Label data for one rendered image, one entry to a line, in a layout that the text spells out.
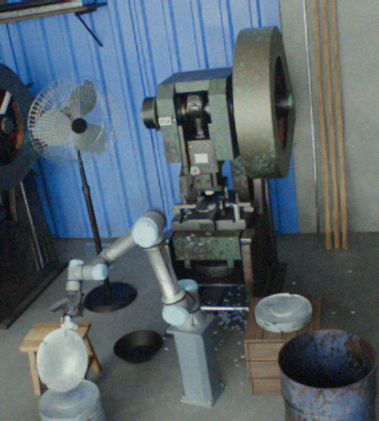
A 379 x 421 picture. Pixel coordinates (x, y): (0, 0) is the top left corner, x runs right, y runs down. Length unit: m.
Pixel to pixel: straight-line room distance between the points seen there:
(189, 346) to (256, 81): 1.33
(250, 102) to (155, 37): 1.80
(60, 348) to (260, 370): 1.00
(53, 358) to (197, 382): 0.74
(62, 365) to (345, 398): 1.27
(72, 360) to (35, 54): 2.85
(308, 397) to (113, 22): 3.14
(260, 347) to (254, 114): 1.14
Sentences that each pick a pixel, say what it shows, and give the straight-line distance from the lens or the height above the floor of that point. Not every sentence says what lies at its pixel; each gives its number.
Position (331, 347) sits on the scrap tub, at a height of 0.38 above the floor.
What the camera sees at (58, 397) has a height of 0.29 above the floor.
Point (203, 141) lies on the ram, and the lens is 3.40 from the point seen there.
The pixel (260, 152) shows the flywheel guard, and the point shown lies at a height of 1.17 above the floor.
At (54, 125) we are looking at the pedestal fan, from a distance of 3.73.
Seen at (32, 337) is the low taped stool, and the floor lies 0.33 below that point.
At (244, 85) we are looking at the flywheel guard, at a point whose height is 1.51.
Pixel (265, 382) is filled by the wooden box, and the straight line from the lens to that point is 3.19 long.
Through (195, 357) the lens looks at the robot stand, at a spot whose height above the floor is 0.30.
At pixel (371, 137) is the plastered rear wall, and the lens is 4.58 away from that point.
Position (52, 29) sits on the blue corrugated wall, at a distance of 4.93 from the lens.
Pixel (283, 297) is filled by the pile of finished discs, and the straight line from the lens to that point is 3.26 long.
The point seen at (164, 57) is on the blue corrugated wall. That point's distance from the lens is 4.63.
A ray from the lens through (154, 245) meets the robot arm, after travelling 2.66.
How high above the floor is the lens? 2.08
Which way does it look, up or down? 22 degrees down
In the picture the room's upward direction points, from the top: 9 degrees counter-clockwise
